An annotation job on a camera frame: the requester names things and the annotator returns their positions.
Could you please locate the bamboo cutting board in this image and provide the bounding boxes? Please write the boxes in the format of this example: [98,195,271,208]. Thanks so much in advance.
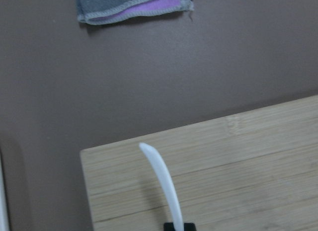
[80,96,318,231]

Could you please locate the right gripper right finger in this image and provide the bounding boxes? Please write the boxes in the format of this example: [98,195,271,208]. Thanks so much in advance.
[184,223,196,231]

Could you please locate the grey folded cloth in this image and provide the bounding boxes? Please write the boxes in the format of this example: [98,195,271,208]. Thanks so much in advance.
[76,0,193,25]

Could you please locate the white ceramic spoon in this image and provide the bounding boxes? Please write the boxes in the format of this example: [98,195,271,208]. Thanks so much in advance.
[139,143,184,231]

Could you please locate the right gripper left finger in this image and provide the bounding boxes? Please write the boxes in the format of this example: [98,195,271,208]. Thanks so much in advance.
[163,223,175,231]

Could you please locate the cream cartoon serving tray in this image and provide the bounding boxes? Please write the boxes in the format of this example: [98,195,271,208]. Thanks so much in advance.
[0,163,10,231]

